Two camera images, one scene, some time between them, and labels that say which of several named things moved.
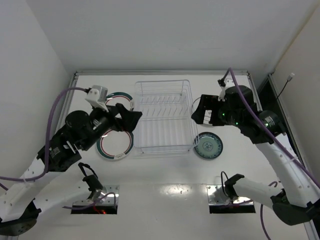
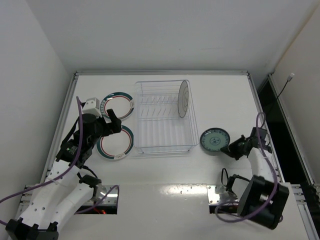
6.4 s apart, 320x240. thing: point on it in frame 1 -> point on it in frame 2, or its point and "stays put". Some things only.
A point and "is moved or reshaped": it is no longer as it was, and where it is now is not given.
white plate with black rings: x=195 y=104 -> x=183 y=99
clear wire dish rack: x=167 y=123 stays put
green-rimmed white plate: x=121 y=98 stays put
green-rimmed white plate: x=115 y=145 stays put
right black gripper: x=211 y=110 -> x=235 y=147
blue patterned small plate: x=208 y=145 is moved or reshaped
